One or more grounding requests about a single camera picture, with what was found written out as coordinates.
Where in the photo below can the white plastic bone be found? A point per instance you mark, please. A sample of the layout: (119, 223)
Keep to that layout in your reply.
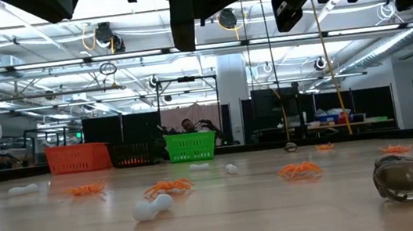
(22, 189)
(199, 167)
(231, 168)
(152, 207)

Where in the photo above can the orange plastic spider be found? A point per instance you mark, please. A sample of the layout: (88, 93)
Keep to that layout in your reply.
(86, 189)
(325, 147)
(299, 169)
(168, 186)
(397, 148)
(133, 161)

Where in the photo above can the ceiling light bar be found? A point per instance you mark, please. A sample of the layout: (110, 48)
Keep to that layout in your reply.
(377, 28)
(124, 55)

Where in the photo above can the beige curtain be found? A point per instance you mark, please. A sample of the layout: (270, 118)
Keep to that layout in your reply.
(186, 112)

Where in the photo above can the person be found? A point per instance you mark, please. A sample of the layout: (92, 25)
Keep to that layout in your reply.
(188, 125)

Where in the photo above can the blue tub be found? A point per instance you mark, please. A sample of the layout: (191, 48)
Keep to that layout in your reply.
(327, 118)

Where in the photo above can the green plastic basket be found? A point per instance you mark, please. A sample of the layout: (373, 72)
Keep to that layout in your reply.
(190, 147)

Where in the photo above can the wooden background table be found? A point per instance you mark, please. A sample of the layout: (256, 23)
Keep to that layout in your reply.
(349, 124)

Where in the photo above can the dark translucent plastic skull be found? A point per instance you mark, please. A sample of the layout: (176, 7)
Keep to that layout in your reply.
(407, 177)
(291, 147)

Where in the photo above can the black plastic basket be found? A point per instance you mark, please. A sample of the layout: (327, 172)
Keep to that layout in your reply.
(132, 154)

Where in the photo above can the orange plastic basket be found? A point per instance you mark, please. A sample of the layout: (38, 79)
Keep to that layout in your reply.
(73, 159)

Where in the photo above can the black metal gantry frame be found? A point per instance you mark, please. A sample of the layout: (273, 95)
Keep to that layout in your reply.
(185, 79)

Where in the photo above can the black partition wall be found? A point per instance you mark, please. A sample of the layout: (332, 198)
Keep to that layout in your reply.
(371, 103)

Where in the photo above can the glass enclosure rack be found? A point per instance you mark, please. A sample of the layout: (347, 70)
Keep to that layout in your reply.
(53, 138)

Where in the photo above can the black aluminium table frame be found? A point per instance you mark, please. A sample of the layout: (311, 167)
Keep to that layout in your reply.
(0, 175)

